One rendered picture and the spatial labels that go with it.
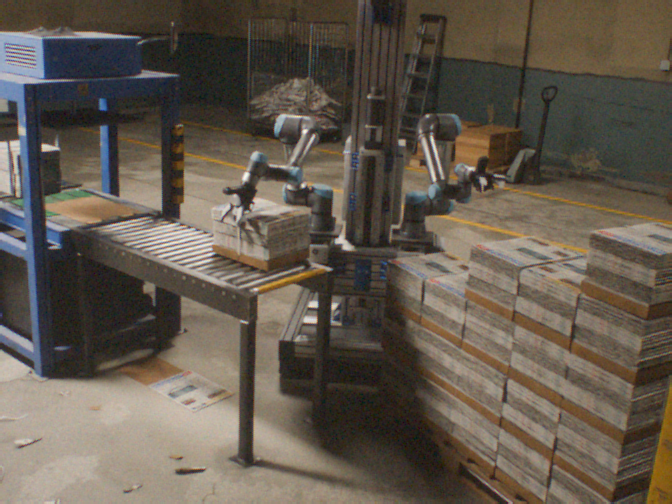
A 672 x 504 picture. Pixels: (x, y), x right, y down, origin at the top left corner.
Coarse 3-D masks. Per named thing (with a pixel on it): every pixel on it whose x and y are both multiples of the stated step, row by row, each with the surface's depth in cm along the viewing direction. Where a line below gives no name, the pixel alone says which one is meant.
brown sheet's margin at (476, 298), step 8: (464, 296) 337; (472, 296) 333; (480, 296) 329; (480, 304) 330; (488, 304) 325; (496, 304) 321; (496, 312) 322; (504, 312) 318; (512, 312) 314; (512, 320) 315
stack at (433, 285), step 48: (432, 288) 356; (384, 336) 394; (432, 336) 360; (480, 336) 332; (528, 336) 308; (384, 384) 399; (432, 384) 364; (480, 384) 334; (432, 432) 372; (480, 432) 338; (528, 432) 313; (528, 480) 317
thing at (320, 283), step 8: (152, 216) 451; (160, 216) 447; (168, 216) 447; (184, 224) 434; (192, 224) 435; (208, 232) 422; (304, 264) 381; (312, 264) 380; (320, 264) 380; (328, 272) 373; (304, 280) 383; (312, 280) 380; (320, 280) 376; (328, 280) 374; (312, 288) 381; (320, 288) 377; (328, 288) 375
